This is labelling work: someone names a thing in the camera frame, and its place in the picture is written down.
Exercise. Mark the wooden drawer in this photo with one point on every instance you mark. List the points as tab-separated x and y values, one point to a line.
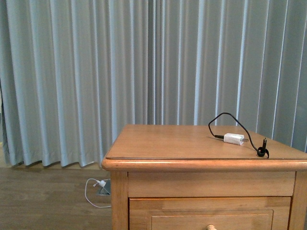
226	213

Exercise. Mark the round wooden drawer knob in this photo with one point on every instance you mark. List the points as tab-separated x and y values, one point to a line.
210	227

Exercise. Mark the wooden nightstand cabinet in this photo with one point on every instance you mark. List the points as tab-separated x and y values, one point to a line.
168	161

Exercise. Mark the white charger adapter on nightstand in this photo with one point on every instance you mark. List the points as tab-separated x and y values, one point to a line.
237	139

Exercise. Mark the white plug adapter on floor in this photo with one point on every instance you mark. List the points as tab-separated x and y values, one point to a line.
102	183

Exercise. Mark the open metal floor socket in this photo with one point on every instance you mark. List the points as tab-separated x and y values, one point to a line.
106	190

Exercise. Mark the light blue-grey curtain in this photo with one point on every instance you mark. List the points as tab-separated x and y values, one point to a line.
73	73

